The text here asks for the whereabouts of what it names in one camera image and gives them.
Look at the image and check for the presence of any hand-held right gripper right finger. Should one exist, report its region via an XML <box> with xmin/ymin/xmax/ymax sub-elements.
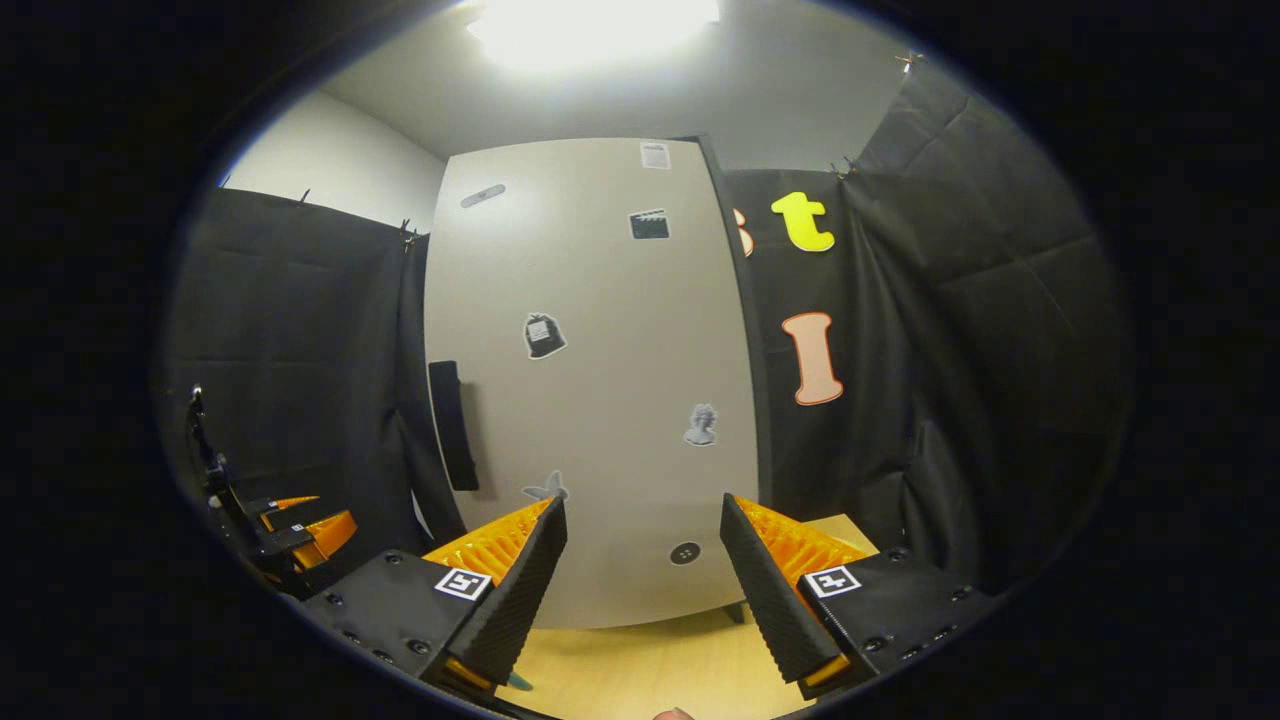
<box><xmin>720</xmin><ymin>492</ymin><xmax>1001</xmax><ymax>701</ymax></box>

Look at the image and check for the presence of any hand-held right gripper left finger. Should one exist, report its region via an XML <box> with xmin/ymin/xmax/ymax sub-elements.
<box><xmin>300</xmin><ymin>497</ymin><xmax>569</xmax><ymax>706</ymax></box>

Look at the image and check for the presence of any black door handle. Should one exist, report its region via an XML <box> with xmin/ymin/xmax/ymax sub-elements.
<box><xmin>428</xmin><ymin>360</ymin><xmax>481</xmax><ymax>493</ymax></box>

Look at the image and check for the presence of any light grey cabinet door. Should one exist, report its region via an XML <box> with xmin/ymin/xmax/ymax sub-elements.
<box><xmin>423</xmin><ymin>137</ymin><xmax>761</xmax><ymax>631</ymax></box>

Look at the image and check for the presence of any black backdrop cloth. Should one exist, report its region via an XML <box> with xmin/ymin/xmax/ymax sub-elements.
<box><xmin>160</xmin><ymin>60</ymin><xmax>1136</xmax><ymax>601</ymax></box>

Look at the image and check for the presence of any large ceiling light panel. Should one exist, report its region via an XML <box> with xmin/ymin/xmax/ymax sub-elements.
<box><xmin>468</xmin><ymin>0</ymin><xmax>721</xmax><ymax>73</ymax></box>

